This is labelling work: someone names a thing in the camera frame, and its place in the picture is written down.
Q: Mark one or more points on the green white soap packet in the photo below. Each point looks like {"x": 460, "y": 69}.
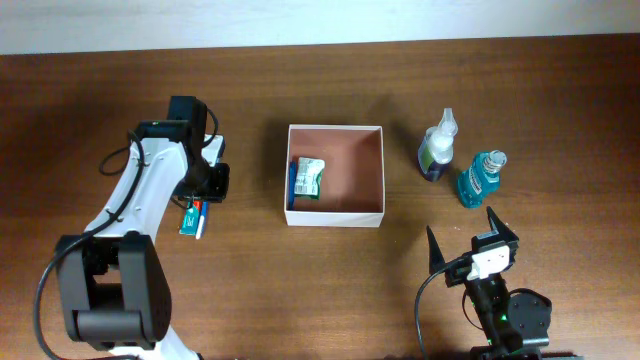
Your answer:
{"x": 308, "y": 177}

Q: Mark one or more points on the red green toothpaste tube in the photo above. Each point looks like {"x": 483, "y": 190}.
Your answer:
{"x": 191, "y": 219}

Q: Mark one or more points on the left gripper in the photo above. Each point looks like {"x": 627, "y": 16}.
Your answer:
{"x": 216, "y": 192}

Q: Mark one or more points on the blue white toothbrush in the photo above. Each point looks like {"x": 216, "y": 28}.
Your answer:
{"x": 202, "y": 220}

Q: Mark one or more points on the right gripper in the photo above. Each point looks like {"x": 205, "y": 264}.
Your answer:
{"x": 437, "y": 259}

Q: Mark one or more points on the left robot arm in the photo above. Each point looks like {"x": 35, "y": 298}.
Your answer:
{"x": 114, "y": 294}

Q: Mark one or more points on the purple foam soap bottle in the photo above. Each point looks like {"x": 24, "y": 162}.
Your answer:
{"x": 436, "y": 150}

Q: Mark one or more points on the teal mouthwash bottle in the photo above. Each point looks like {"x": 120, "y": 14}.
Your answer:
{"x": 481, "y": 179}

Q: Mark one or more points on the pink cardboard box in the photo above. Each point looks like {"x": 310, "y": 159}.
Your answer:
{"x": 353, "y": 182}

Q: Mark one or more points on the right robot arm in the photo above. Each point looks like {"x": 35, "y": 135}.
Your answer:
{"x": 515, "y": 323}

